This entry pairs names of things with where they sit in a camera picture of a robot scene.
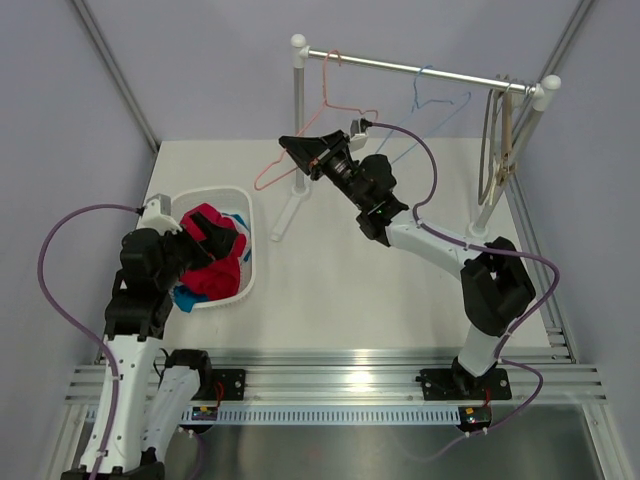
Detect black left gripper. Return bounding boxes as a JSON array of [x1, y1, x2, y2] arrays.
[[156, 211, 237, 290]]

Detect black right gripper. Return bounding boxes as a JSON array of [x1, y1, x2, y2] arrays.
[[281, 131, 369, 211]]

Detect red t shirt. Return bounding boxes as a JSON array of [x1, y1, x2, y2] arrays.
[[174, 203, 251, 312]]

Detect pink hanger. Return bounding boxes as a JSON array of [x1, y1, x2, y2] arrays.
[[253, 48, 380, 192]]

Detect blue t shirt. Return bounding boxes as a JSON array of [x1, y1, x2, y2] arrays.
[[173, 203, 250, 313]]

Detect light blue hanger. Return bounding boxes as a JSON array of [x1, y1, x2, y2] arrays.
[[385, 64, 472, 139]]

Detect white t shirt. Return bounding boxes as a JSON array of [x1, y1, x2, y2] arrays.
[[221, 213, 252, 266]]

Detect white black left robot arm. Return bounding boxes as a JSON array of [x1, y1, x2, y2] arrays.
[[61, 212, 239, 479]]

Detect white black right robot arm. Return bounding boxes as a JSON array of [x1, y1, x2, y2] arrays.
[[278, 131, 536, 397]]

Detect wooden hanger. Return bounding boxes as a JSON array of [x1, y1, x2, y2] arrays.
[[488, 75, 518, 204]]

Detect white perforated plastic basket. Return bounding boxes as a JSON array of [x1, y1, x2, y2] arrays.
[[171, 186, 255, 313]]

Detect silver white clothes rack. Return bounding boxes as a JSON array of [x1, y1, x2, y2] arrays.
[[269, 33, 562, 244]]

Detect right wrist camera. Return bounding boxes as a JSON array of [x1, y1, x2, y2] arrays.
[[348, 118, 372, 152]]

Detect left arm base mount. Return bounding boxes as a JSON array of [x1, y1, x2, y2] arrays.
[[153, 348, 246, 433]]

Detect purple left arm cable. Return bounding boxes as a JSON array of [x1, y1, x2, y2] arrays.
[[38, 203, 206, 480]]

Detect white slotted cable duct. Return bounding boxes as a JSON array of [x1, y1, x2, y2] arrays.
[[84, 403, 461, 426]]

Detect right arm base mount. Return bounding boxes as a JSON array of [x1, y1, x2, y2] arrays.
[[415, 358, 513, 435]]

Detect aluminium frame rail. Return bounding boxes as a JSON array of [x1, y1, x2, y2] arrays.
[[64, 324, 609, 401]]

